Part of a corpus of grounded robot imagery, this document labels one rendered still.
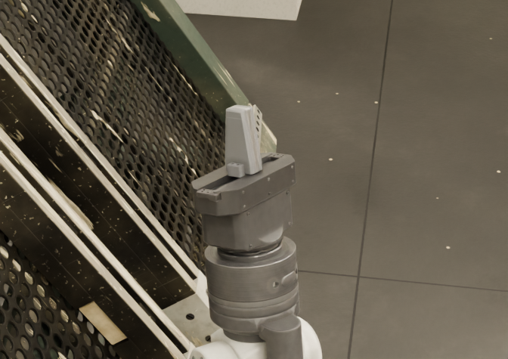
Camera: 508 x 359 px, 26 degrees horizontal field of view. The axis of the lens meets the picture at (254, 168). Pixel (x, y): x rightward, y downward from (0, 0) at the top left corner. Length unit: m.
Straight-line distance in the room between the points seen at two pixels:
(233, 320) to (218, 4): 3.97
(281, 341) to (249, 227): 0.11
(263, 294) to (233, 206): 0.09
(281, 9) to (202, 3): 0.35
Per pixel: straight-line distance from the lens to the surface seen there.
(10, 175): 1.46
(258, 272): 1.02
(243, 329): 1.04
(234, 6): 4.95
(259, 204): 1.01
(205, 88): 2.39
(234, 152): 1.02
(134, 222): 1.68
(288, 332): 1.02
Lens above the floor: 2.15
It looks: 34 degrees down
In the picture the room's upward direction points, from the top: straight up
